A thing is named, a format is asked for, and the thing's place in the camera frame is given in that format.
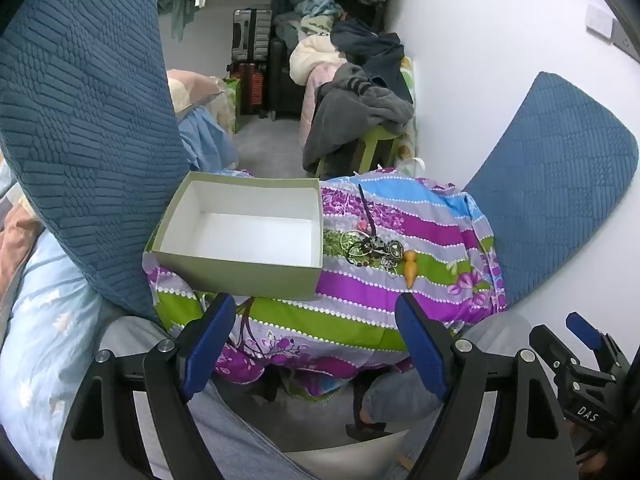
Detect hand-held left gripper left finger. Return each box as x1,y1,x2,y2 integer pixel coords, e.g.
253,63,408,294
52,292,236,480

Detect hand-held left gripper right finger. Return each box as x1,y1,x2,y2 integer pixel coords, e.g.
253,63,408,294
395,292,576,480

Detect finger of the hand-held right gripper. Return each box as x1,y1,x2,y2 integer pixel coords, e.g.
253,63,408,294
566,311,609,357
530,325,581,376

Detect green cardboard box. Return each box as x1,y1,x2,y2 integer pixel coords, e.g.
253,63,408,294
144,171,325,301

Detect orange gourd pendant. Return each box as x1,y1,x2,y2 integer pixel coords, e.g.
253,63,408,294
402,251,419,290

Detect silver bangle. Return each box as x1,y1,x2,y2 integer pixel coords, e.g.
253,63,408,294
342,229,369,252

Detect black hair stick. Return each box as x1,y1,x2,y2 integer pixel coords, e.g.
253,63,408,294
357,183,379,242

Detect striped floral cloth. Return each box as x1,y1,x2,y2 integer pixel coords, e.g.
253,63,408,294
142,167,508,403

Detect person's left leg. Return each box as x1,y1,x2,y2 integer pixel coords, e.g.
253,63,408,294
97,316,331,480

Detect white rounded object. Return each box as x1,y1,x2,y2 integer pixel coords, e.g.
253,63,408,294
282,429,418,480

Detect small blue quilted cushion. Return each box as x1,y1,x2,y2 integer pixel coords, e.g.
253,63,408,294
462,71,640,306

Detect light blue bedding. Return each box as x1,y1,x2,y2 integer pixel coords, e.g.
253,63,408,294
0,160,118,480

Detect light blue cloth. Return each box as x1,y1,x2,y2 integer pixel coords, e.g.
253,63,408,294
177,106,239,172

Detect green stool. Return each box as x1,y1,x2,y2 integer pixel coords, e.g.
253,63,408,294
319,126,402,180

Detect peach blanket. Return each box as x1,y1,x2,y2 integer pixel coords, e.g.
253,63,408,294
0,199,47,283

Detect beige floral cloth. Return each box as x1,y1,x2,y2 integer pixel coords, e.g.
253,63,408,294
202,87,237,133

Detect green printed bag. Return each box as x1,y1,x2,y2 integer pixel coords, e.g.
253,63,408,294
222,77,242,134

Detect large blue quilted cushion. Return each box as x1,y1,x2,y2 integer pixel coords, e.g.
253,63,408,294
0,0,193,323

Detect grey hoodie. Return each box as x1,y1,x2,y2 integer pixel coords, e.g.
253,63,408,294
302,62,416,177

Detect pink pillow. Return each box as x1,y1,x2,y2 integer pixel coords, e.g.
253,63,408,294
166,68,226,112

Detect black suitcase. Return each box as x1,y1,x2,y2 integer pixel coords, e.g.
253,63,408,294
268,39,313,122

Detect cream blanket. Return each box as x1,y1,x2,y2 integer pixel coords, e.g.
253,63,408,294
289,34,352,87

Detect dark navy garment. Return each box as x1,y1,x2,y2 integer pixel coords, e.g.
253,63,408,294
330,18,407,92

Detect grey suitcase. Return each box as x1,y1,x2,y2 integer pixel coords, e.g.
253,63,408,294
232,8,274,66

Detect white wall switch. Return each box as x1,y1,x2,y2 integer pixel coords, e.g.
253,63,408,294
584,4,614,41

